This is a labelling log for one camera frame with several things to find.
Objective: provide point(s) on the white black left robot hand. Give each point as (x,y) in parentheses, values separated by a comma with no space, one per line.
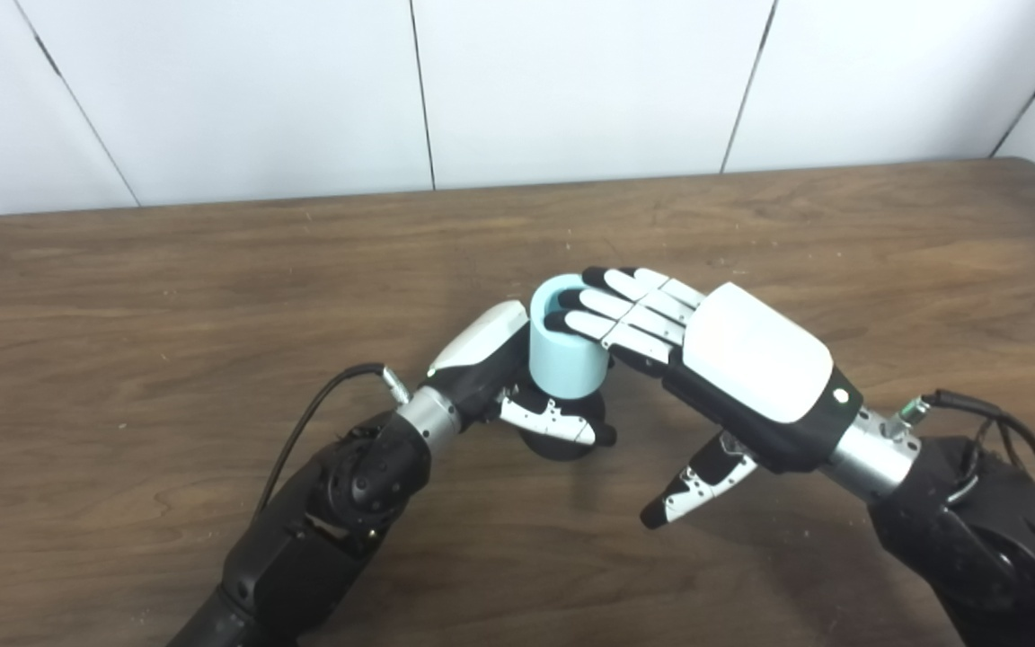
(486,346)

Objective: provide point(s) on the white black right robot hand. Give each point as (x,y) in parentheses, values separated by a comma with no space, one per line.
(751,359)

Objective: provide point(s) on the black flared nozzle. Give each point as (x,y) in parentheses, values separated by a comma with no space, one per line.
(558,449)

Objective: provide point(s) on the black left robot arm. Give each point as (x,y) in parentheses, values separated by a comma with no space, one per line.
(320,530)

